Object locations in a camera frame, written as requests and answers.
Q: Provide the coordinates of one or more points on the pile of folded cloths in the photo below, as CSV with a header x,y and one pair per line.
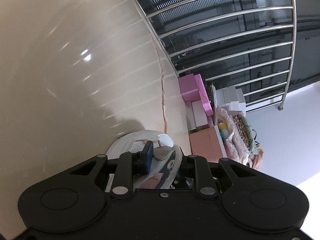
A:
x,y
237,135

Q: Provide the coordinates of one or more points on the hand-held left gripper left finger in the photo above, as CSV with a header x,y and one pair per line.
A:
x,y
149,156

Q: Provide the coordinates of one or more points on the flat white box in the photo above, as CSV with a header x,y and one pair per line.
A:
x,y
200,115

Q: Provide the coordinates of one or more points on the dark glass sliding door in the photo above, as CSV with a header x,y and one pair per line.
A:
x,y
225,30

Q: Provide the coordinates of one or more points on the pink shoelace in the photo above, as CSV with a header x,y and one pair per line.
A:
x,y
165,122

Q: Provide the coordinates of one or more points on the salmon pink box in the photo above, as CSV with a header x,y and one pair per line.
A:
x,y
205,142

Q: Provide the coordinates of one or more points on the white sneaker shoe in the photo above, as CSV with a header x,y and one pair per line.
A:
x,y
122,145

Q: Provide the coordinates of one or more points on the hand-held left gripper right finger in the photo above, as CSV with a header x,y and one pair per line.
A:
x,y
187,166

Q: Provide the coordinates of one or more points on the stack of white boxes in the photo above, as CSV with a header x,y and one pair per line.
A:
x,y
230,97

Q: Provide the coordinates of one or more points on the magenta pink box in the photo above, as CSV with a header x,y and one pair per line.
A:
x,y
191,85

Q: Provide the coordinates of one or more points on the steel bar railing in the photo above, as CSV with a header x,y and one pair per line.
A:
x,y
225,62

